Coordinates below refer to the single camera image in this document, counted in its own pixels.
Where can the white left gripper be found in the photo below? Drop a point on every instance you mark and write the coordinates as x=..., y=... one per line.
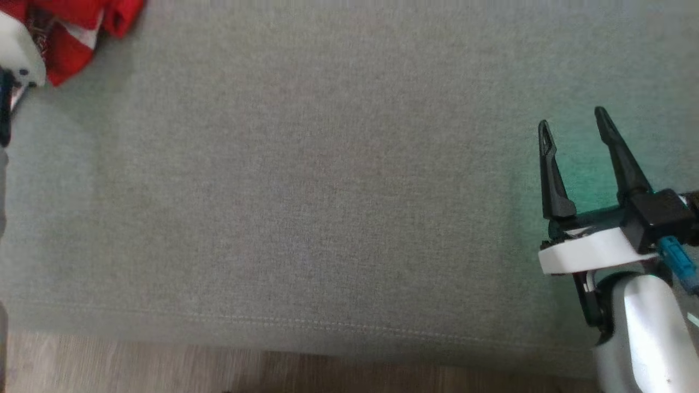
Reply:
x=19, y=52

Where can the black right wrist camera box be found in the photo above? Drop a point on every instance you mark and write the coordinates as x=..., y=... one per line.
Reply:
x=663, y=210

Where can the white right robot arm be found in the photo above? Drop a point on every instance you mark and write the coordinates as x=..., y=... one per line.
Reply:
x=644, y=333

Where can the red and white striped garment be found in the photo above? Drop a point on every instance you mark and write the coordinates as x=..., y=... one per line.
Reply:
x=71, y=33

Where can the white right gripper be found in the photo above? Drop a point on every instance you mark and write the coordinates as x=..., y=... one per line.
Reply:
x=595, y=248

